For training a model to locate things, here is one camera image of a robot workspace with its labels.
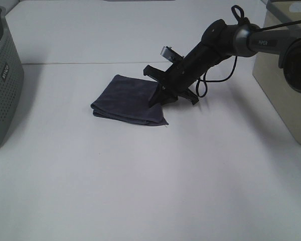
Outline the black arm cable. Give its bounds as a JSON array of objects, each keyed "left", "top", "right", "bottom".
[{"left": 195, "top": 5, "right": 301, "bottom": 98}]

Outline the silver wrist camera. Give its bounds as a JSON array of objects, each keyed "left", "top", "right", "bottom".
[{"left": 161, "top": 46, "right": 183, "bottom": 63}]

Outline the dark grey towel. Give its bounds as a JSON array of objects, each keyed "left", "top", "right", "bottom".
[{"left": 91, "top": 74, "right": 168, "bottom": 126}]

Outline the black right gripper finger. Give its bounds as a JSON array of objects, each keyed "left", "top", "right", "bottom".
[{"left": 163, "top": 96, "right": 178, "bottom": 105}]

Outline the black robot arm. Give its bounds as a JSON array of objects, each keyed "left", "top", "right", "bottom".
[{"left": 143, "top": 20, "right": 301, "bottom": 106}]

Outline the grey perforated plastic basket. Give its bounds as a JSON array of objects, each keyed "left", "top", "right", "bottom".
[{"left": 0, "top": 6, "right": 24, "bottom": 146}]

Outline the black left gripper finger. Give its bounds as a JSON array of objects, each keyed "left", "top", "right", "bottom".
[{"left": 148, "top": 85, "right": 169, "bottom": 107}]

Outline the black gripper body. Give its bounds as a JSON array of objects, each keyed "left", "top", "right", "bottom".
[{"left": 143, "top": 60, "right": 199, "bottom": 105}]

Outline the beige storage bin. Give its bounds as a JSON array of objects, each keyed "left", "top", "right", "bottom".
[{"left": 253, "top": 1, "right": 301, "bottom": 144}]

